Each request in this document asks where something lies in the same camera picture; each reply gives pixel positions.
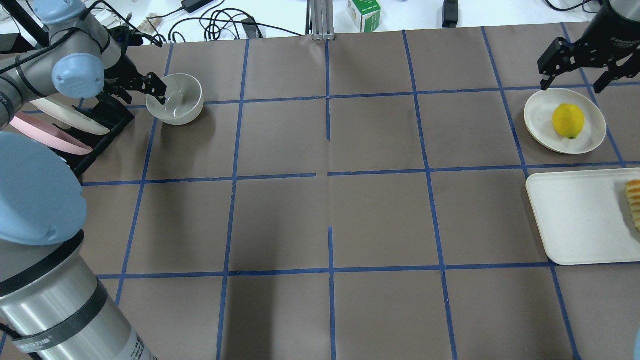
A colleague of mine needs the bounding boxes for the beige plate in rack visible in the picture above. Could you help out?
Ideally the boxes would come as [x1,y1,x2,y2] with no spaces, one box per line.
[29,97,111,136]

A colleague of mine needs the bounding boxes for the yellow lemon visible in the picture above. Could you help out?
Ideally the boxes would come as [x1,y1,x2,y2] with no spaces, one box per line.
[551,103,586,141]

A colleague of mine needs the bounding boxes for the green white carton box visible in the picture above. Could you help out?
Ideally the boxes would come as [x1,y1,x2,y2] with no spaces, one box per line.
[347,0,382,34]

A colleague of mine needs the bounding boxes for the cream round plate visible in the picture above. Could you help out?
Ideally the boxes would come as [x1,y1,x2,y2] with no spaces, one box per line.
[523,88,607,155]

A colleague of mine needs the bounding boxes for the aluminium frame post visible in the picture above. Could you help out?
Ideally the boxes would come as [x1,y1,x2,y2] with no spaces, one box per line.
[306,0,336,41]

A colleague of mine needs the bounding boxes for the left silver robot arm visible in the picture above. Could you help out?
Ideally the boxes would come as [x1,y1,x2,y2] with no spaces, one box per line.
[1,0,167,360]

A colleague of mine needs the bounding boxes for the pink plate in rack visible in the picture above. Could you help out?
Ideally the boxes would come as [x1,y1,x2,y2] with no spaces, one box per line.
[10,112,93,156]

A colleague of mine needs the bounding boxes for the cream rectangular tray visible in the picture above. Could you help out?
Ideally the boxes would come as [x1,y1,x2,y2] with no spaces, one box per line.
[525,168,640,265]

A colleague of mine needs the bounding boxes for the beige bowl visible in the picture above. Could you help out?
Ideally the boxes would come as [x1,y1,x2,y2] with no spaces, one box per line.
[146,73,204,126]

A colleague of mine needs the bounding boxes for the black power adapter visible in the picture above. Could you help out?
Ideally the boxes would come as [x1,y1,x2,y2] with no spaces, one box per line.
[181,0,214,14]

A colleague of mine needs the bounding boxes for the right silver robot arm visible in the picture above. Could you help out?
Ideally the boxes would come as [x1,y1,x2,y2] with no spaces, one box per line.
[537,0,640,94]

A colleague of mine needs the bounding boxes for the black dish rack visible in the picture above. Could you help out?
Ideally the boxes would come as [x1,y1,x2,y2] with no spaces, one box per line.
[48,93,135,178]

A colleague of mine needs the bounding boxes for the yellow ridged bread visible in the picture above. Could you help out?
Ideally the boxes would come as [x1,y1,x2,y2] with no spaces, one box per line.
[624,178,640,231]

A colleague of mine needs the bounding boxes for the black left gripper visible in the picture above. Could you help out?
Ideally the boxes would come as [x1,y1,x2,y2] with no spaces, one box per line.
[103,50,167,105]

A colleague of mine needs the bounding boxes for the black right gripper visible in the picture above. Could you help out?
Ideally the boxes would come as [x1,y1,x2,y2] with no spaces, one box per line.
[537,20,640,94]

